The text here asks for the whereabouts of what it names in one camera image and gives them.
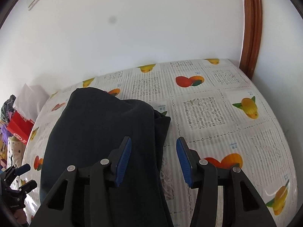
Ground plaid cloth in bag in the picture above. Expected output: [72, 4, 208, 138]
[1, 95, 16, 124]

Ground fruit print tablecloth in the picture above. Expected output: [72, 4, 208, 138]
[19, 59, 297, 226]

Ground red paper bag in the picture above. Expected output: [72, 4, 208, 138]
[7, 112, 33, 145]

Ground brown wooden door frame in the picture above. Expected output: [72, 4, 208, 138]
[239, 0, 262, 79]

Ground floral white pillow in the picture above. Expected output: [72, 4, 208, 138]
[7, 136, 26, 168]

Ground white Uniqlo paper bag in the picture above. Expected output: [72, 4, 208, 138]
[13, 84, 49, 122]

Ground black sweatshirt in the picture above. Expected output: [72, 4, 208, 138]
[40, 87, 173, 226]

